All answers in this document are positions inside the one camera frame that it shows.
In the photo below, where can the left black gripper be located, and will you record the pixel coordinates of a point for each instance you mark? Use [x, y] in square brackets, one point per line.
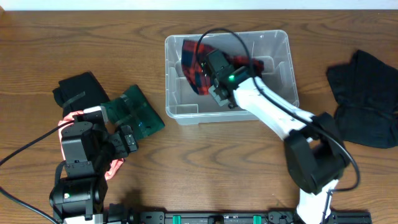
[127, 140]

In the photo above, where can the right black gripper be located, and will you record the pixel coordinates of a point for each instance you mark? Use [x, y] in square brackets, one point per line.
[216, 85]

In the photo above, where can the clear plastic storage bin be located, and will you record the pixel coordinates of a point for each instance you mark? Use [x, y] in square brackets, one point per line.
[186, 107]

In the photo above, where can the pink patterned garment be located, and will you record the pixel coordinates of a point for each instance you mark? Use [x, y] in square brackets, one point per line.
[114, 165]

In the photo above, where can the dark green garment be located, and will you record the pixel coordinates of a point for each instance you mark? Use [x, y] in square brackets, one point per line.
[133, 109]

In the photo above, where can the red plaid shirt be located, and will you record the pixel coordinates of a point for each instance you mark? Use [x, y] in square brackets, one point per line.
[193, 71]

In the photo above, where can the black garment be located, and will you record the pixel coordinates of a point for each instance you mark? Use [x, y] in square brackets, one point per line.
[79, 92]
[365, 90]

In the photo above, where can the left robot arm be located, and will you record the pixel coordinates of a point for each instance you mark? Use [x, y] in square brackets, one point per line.
[89, 151]

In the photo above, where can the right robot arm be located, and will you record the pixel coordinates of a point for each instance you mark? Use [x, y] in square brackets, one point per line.
[315, 160]

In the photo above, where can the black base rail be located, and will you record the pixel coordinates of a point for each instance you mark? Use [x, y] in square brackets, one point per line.
[117, 213]

